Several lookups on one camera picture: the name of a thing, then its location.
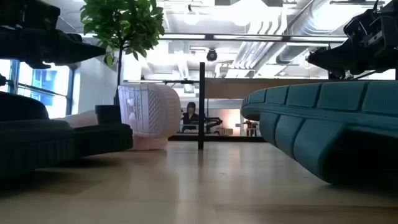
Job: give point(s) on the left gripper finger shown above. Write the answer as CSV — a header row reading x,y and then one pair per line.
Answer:
x,y
84,51

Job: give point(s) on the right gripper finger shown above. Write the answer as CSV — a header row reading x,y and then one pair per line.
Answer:
x,y
326,59

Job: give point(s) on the teal rubber slide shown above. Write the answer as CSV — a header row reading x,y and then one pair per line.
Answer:
x,y
311,102

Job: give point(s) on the pink rubber slide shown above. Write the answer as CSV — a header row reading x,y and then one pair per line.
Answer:
x,y
149,143
149,112

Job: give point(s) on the black robot arm in room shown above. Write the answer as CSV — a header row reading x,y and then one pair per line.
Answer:
x,y
214,123

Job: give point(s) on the green plant in black pot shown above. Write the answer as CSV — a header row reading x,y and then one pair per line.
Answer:
x,y
124,21

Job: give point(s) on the long linear light fixture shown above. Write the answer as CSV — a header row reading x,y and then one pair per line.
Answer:
x,y
248,37

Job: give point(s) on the person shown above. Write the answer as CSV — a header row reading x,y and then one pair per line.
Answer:
x,y
190,118

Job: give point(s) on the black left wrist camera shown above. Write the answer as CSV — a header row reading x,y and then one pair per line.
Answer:
x,y
28,14

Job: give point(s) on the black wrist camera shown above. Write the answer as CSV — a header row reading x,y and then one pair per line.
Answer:
x,y
28,14
387,6

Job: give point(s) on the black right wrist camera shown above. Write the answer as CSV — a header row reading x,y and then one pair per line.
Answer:
x,y
387,6

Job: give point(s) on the silver ventilation duct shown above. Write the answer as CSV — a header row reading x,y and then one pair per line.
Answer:
x,y
311,18

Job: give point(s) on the wooden shelf with black frame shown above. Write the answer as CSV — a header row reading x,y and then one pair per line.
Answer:
x,y
224,88

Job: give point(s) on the black dome camera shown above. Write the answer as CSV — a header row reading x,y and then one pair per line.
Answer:
x,y
211,55

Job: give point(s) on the black frame bar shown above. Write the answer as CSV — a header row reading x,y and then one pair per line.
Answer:
x,y
217,138

